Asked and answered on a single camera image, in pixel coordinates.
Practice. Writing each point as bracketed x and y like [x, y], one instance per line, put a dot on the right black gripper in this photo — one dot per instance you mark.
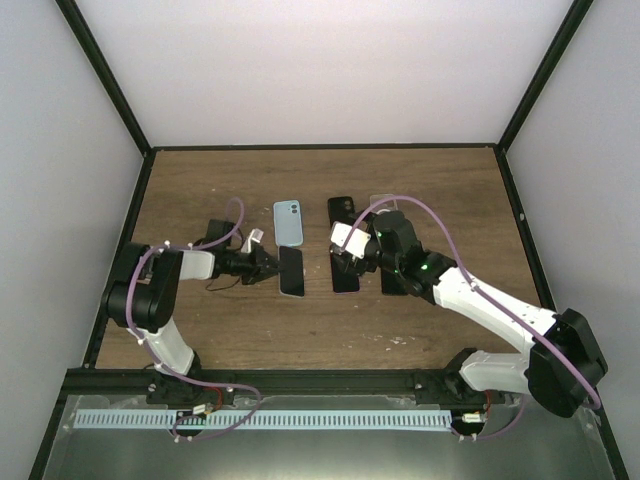
[361, 268]

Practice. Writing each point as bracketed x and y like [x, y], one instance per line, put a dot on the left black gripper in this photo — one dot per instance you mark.
[260, 272]

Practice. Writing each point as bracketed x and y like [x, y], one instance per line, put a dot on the light blue phone case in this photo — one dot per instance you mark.
[288, 227]

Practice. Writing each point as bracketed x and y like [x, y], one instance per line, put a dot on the black phone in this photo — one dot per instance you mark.
[393, 283]

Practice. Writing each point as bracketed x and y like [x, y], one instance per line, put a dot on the black phone case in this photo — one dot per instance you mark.
[341, 212]

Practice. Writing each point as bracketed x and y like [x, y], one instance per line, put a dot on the clear magsafe phone case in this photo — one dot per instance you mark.
[383, 203]

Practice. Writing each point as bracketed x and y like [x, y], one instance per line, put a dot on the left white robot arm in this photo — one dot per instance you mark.
[141, 294]

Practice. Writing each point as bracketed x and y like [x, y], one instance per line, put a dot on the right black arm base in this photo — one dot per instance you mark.
[449, 390]

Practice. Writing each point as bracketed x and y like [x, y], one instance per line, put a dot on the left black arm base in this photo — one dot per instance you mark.
[168, 390]

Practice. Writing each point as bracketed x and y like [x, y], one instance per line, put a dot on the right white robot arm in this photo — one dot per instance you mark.
[556, 358]

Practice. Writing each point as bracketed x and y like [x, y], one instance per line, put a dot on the grey metal front plate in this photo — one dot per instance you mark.
[522, 441]

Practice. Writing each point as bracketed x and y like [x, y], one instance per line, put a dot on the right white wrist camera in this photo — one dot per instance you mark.
[344, 239]

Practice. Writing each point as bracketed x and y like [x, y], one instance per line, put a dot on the black aluminium frame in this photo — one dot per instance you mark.
[74, 18]

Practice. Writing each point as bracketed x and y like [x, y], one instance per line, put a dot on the light blue slotted cable duct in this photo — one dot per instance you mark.
[288, 420]

